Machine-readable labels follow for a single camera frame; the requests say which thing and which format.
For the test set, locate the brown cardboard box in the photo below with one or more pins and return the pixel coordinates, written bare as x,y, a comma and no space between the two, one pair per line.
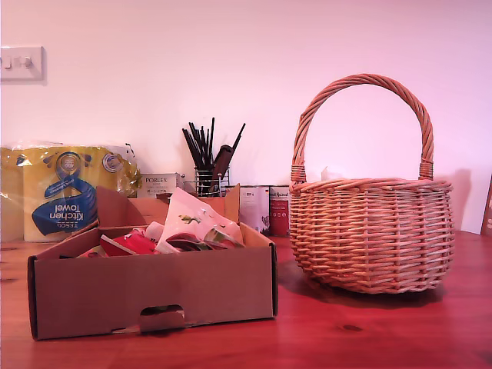
153,284

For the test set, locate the black chopstick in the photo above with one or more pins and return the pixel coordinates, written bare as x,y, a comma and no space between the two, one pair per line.
204,140
195,138
189,144
239,134
212,138

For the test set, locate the small white carton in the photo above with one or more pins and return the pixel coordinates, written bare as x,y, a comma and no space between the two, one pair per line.
326,175

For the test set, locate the white Porlex carton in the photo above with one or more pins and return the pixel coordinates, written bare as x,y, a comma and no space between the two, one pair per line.
159,182

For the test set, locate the yellow kitchen towel pack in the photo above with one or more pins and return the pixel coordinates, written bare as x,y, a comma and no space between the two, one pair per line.
57,200

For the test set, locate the white light switch plate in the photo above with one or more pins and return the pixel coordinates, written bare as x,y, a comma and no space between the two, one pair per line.
23,73

